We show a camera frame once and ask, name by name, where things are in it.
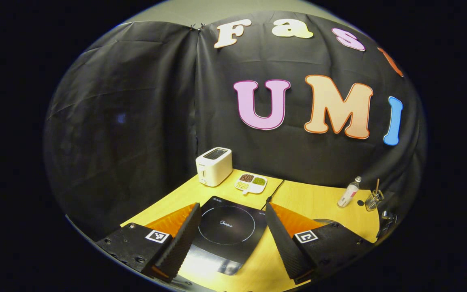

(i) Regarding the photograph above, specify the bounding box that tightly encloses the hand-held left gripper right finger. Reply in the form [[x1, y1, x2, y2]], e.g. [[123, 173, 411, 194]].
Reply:
[[265, 202, 376, 284]]

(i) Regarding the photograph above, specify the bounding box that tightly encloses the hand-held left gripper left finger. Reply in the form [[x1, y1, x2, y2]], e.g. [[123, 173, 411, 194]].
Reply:
[[96, 202, 202, 282]]

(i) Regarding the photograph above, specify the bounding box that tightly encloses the black induction cooktop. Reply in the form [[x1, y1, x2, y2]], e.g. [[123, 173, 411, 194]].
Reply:
[[177, 196, 268, 276]]

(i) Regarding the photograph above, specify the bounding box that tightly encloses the clear utensil holder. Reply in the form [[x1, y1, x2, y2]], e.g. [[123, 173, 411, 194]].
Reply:
[[365, 190, 385, 212]]

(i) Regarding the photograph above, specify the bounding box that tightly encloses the clear plastic bottle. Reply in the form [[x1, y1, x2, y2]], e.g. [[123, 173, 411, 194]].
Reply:
[[337, 176, 362, 208]]

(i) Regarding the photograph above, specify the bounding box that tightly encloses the white divided dish of beans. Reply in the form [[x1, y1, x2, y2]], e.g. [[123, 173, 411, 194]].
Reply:
[[235, 173, 268, 195]]

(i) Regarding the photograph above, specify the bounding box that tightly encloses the white toaster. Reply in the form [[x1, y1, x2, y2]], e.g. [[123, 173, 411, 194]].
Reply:
[[195, 147, 233, 187]]

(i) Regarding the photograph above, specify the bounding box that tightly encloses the black power cable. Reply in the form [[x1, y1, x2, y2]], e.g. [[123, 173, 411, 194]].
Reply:
[[266, 180, 285, 203]]

